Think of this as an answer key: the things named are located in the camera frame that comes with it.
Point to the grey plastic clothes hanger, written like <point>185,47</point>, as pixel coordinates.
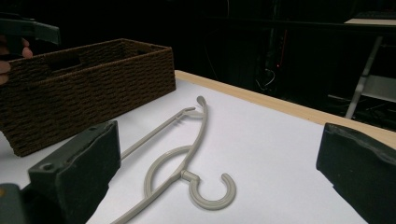
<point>190,154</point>

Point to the brown woven basket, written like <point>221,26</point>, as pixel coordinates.
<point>84,90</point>

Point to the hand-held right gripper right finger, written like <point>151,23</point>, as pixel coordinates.
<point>358,168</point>

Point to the white metal stand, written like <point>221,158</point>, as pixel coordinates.
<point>362,77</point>

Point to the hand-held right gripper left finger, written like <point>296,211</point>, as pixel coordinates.
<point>77,168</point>

